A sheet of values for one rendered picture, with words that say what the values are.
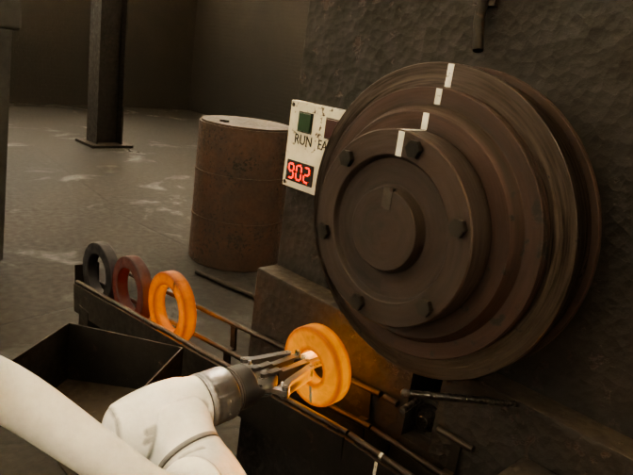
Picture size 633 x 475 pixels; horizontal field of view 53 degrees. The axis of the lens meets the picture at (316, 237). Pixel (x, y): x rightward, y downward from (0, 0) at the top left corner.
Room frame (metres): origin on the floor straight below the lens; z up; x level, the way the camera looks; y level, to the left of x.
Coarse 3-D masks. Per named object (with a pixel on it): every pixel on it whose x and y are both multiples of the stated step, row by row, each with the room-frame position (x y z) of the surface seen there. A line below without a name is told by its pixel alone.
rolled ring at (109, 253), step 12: (96, 252) 1.71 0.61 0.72; (108, 252) 1.68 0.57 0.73; (84, 264) 1.76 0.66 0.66; (96, 264) 1.77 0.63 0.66; (108, 264) 1.65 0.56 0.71; (84, 276) 1.76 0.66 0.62; (96, 276) 1.76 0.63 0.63; (108, 276) 1.65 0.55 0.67; (96, 288) 1.73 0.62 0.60; (108, 288) 1.65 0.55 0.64
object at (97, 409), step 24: (48, 336) 1.17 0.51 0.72; (72, 336) 1.24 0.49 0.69; (96, 336) 1.23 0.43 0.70; (120, 336) 1.23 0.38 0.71; (24, 360) 1.10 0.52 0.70; (48, 360) 1.17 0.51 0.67; (72, 360) 1.24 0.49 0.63; (96, 360) 1.23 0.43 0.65; (120, 360) 1.22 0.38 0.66; (144, 360) 1.22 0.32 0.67; (168, 360) 1.21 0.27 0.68; (72, 384) 1.22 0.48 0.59; (96, 384) 1.23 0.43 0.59; (120, 384) 1.22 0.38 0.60; (144, 384) 1.22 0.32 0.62; (96, 408) 1.13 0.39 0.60
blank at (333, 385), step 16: (288, 336) 1.13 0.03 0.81; (304, 336) 1.10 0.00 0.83; (320, 336) 1.07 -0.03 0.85; (336, 336) 1.07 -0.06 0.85; (320, 352) 1.06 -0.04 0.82; (336, 352) 1.05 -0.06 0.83; (336, 368) 1.03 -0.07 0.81; (304, 384) 1.09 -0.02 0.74; (320, 384) 1.06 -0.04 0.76; (336, 384) 1.03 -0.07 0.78; (304, 400) 1.09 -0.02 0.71; (320, 400) 1.06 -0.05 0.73; (336, 400) 1.04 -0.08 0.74
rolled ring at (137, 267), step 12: (120, 264) 1.61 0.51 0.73; (132, 264) 1.56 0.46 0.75; (144, 264) 1.57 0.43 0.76; (120, 276) 1.62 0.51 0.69; (144, 276) 1.54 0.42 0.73; (120, 288) 1.62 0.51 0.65; (144, 288) 1.52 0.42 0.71; (120, 300) 1.61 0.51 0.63; (144, 300) 1.51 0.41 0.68; (144, 312) 1.52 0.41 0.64
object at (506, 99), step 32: (416, 64) 0.97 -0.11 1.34; (480, 96) 0.89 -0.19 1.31; (512, 96) 0.86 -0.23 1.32; (544, 128) 0.82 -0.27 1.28; (544, 160) 0.81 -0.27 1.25; (576, 160) 0.85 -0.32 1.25; (576, 192) 0.79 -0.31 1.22; (576, 224) 0.77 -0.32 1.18; (320, 256) 1.07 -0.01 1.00; (576, 256) 0.77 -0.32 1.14; (544, 288) 0.79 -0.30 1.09; (576, 288) 0.82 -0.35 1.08; (352, 320) 1.00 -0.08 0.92; (544, 320) 0.78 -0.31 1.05; (384, 352) 0.95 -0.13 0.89; (480, 352) 0.83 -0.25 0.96; (512, 352) 0.80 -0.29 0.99
